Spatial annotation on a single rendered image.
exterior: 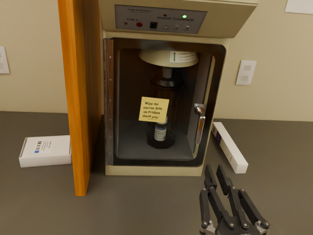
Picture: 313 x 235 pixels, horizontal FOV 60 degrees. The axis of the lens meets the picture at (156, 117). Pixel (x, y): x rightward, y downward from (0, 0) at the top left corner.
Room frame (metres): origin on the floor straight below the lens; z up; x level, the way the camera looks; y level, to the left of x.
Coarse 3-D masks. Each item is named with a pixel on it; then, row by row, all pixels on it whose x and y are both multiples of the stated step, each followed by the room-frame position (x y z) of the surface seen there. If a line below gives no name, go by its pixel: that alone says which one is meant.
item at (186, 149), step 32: (128, 64) 0.67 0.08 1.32; (160, 64) 0.68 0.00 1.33; (192, 64) 0.69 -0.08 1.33; (128, 96) 0.67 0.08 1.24; (160, 96) 0.68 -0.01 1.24; (192, 96) 0.69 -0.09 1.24; (128, 128) 0.67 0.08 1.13; (160, 128) 0.68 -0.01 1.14; (192, 128) 0.69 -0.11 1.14; (128, 160) 0.67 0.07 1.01; (160, 160) 0.68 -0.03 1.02; (192, 160) 0.69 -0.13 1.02
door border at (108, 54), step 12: (108, 48) 0.66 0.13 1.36; (108, 60) 0.66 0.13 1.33; (108, 72) 0.66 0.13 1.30; (108, 84) 0.66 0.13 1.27; (108, 96) 0.66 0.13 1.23; (108, 108) 0.66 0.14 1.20; (108, 120) 0.66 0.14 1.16; (108, 132) 0.66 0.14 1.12; (108, 144) 0.66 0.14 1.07; (108, 156) 0.66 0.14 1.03
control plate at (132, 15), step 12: (120, 12) 0.60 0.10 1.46; (132, 12) 0.60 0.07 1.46; (144, 12) 0.60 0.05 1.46; (156, 12) 0.60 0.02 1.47; (168, 12) 0.60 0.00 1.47; (180, 12) 0.61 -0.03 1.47; (192, 12) 0.61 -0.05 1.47; (204, 12) 0.61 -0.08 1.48; (120, 24) 0.63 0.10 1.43; (132, 24) 0.63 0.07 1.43; (144, 24) 0.63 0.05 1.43; (168, 24) 0.64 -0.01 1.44; (180, 24) 0.64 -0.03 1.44; (192, 24) 0.64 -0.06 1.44
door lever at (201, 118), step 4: (196, 108) 0.69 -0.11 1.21; (200, 108) 0.69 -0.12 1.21; (196, 112) 0.69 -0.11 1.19; (200, 112) 0.67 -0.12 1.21; (200, 116) 0.65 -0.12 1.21; (204, 116) 0.65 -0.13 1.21; (200, 120) 0.64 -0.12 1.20; (204, 120) 0.64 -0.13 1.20; (200, 124) 0.64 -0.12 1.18; (200, 128) 0.64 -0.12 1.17; (196, 132) 0.65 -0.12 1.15; (200, 132) 0.64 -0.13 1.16; (196, 136) 0.64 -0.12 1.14; (200, 136) 0.64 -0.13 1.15; (196, 140) 0.64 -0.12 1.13; (200, 140) 0.65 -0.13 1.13
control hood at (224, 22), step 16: (112, 0) 0.58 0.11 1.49; (128, 0) 0.58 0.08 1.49; (144, 0) 0.58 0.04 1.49; (160, 0) 0.58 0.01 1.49; (176, 0) 0.58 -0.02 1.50; (192, 0) 0.58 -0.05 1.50; (208, 0) 0.59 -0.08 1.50; (224, 0) 0.59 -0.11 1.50; (240, 0) 0.59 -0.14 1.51; (256, 0) 0.60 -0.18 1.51; (112, 16) 0.61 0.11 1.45; (208, 16) 0.62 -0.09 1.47; (224, 16) 0.62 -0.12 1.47; (240, 16) 0.62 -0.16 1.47; (144, 32) 0.66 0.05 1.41; (160, 32) 0.66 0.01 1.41; (208, 32) 0.66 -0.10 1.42; (224, 32) 0.67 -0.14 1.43
